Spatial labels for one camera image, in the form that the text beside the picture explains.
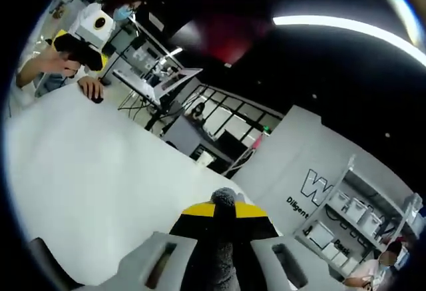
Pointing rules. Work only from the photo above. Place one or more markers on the grey towel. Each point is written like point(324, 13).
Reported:
point(216, 237)

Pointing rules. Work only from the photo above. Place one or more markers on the black computer mouse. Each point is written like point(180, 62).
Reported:
point(97, 99)

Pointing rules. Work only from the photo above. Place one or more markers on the person's torso white shirt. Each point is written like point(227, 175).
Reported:
point(20, 98)

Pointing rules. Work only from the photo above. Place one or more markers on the black laptop stand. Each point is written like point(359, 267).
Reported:
point(156, 114)

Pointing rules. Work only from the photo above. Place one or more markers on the group of white storage boxes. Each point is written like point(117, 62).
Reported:
point(352, 211)

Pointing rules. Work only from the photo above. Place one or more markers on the grey cabinet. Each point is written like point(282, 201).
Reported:
point(181, 134)

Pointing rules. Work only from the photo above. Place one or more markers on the grey metal shelf rack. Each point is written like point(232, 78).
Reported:
point(366, 204)

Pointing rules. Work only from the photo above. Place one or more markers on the white paper cup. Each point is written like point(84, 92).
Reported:
point(203, 161)

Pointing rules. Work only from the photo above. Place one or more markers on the pink hanging item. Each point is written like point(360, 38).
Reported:
point(259, 142)

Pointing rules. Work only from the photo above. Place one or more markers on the red ceiling panel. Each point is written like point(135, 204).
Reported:
point(226, 38)

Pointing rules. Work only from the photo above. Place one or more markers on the long ceiling light strip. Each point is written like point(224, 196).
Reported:
point(349, 28)

